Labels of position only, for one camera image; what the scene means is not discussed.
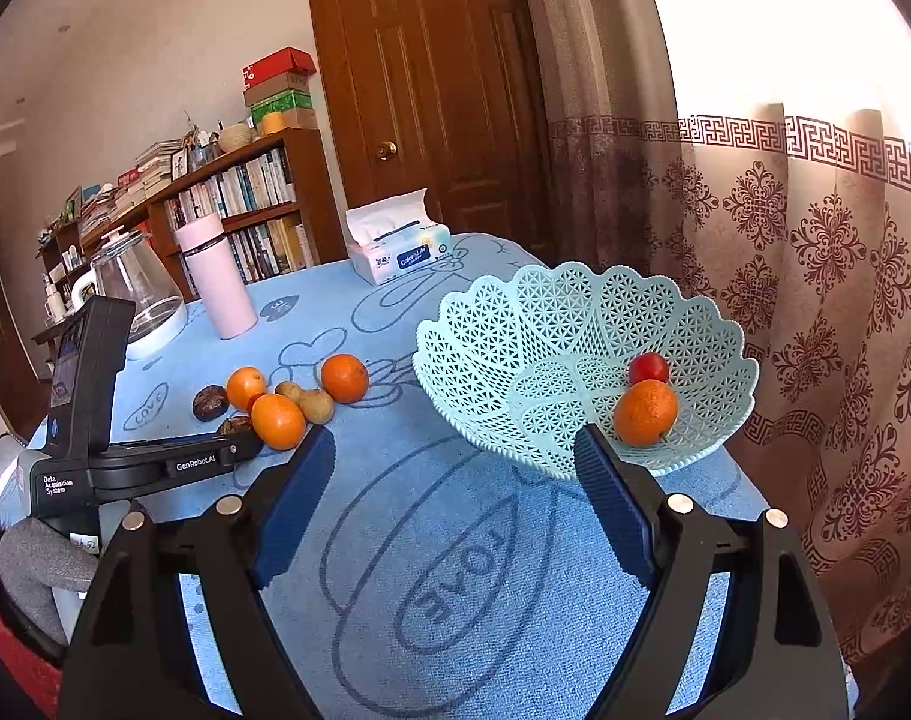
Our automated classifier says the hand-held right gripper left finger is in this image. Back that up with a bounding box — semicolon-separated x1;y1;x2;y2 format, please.
58;424;338;720

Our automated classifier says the orange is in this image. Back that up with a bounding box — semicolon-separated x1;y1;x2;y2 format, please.
226;367;268;412
613;379;680;446
250;393;307;452
320;353;370;404

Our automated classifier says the patterned beige curtain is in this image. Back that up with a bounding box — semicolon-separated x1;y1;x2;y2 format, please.
515;0;911;680

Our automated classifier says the blue printed tablecloth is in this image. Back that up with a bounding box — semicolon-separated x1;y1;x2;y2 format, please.
20;232;853;720

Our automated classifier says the pink thermos bottle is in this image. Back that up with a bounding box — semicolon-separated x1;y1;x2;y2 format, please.
174;214;260;340

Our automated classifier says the red box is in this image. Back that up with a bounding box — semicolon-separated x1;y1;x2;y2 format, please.
241;47;317;93

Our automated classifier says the stack of books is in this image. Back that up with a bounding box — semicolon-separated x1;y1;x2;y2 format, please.
80;139;185;233

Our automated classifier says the person's left forearm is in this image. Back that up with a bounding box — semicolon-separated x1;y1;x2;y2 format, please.
0;517;100;605

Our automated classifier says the glass electric kettle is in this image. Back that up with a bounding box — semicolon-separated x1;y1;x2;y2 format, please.
71;231;188;361

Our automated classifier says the light green lattice plastic basket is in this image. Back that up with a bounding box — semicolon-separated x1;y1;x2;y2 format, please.
412;262;760;481

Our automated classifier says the red tomato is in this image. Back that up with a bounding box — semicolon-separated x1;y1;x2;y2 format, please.
627;352;671;386

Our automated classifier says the green box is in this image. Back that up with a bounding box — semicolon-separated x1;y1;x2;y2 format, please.
250;90;317;128

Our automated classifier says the brown wooden bookshelf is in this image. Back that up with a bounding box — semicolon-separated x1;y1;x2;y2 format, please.
39;127;347;316

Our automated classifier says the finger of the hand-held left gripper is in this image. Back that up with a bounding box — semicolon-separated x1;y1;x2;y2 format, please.
99;432;266;494

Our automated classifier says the white tissue pack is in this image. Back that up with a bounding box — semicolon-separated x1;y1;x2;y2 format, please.
345;189;452;286

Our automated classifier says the row of shelved books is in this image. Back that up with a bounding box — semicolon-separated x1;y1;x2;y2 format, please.
164;148;296;232
226;216;314;278

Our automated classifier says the brown wooden door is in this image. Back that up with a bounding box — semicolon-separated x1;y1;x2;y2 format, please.
303;0;555;260

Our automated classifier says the tan box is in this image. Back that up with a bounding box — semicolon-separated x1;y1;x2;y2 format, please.
245;73;314;107

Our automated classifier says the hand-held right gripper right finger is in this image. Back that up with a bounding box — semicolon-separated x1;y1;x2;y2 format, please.
573;424;853;720

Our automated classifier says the red garment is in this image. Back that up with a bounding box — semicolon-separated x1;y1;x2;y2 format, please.
0;551;61;715

